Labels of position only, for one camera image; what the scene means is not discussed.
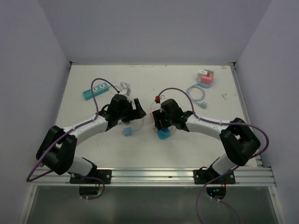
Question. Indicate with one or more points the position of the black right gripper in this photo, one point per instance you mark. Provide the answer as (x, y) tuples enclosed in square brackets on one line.
[(158, 115)]

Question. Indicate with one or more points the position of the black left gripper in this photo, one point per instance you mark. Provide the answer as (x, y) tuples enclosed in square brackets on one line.
[(137, 113)]

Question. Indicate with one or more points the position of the blue cube socket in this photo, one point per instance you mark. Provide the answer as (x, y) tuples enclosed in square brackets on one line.
[(164, 133)]

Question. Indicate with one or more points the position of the light blue charger plug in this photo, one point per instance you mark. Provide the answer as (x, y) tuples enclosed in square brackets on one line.
[(127, 131)]

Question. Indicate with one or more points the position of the teal power strip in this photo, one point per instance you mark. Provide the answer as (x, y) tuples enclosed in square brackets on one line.
[(97, 90)]

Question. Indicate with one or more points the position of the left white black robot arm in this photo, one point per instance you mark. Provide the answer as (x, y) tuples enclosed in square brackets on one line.
[(57, 150)]

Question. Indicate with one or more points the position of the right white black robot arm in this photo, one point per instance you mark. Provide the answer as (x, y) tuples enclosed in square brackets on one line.
[(238, 140)]

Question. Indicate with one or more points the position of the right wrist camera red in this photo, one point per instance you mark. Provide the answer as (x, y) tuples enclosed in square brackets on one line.
[(158, 99)]

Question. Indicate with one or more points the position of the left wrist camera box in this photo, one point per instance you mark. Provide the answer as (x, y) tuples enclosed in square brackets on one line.
[(127, 93)]

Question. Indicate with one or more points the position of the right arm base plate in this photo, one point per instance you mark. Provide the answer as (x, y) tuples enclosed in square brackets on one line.
[(202, 176)]

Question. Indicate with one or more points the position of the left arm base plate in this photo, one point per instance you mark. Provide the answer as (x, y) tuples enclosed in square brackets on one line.
[(91, 176)]

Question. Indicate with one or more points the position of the aluminium front rail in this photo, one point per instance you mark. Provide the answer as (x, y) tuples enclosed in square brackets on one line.
[(252, 177)]

